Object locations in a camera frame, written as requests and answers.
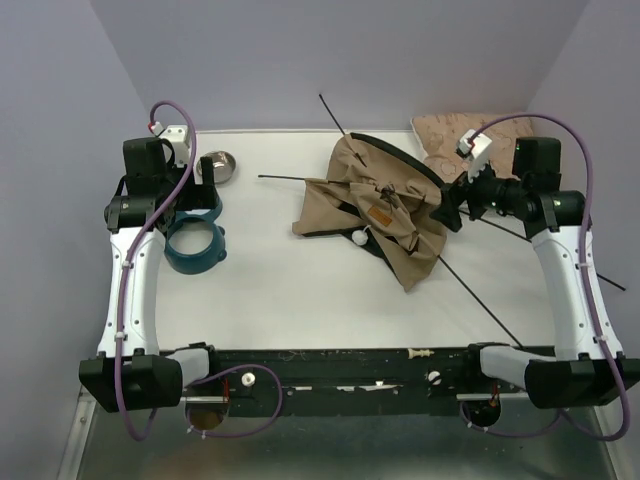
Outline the white pompom toy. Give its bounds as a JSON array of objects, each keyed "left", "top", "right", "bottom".
[{"left": 351, "top": 230, "right": 368, "bottom": 246}]

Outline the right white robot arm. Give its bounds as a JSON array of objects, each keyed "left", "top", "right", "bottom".
[{"left": 430, "top": 130, "right": 639, "bottom": 409}]

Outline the purple cable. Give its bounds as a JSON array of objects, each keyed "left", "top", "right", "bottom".
[
  {"left": 459, "top": 112, "right": 632, "bottom": 441},
  {"left": 113, "top": 101, "right": 284, "bottom": 442}
]

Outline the teal bowl stand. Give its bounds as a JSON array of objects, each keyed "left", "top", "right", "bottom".
[{"left": 164, "top": 206, "right": 227, "bottom": 275}]

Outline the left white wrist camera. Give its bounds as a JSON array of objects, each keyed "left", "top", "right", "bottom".
[{"left": 148, "top": 121, "right": 191, "bottom": 167}]

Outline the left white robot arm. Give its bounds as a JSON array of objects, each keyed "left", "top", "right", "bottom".
[{"left": 79, "top": 126, "right": 227, "bottom": 413}]

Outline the white chess piece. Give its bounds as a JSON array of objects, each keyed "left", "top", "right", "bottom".
[{"left": 407, "top": 348, "right": 434, "bottom": 360}]

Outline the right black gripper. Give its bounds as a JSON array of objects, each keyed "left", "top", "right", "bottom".
[{"left": 428, "top": 151, "right": 526, "bottom": 232}]

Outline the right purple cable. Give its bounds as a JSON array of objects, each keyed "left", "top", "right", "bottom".
[{"left": 459, "top": 112, "right": 632, "bottom": 441}]

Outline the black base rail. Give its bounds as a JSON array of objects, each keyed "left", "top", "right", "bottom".
[{"left": 183, "top": 347, "right": 526, "bottom": 418}]

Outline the steel pet bowl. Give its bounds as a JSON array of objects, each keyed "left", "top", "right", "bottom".
[{"left": 195, "top": 151, "right": 237, "bottom": 185}]

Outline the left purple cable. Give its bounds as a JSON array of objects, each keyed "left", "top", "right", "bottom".
[{"left": 113, "top": 101, "right": 284, "bottom": 442}]

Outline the beige fabric pet tent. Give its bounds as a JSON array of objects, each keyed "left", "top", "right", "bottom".
[{"left": 292, "top": 133, "right": 447, "bottom": 292}]

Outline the pink patterned pillow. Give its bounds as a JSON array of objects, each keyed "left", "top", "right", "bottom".
[{"left": 410, "top": 112, "right": 535, "bottom": 184}]

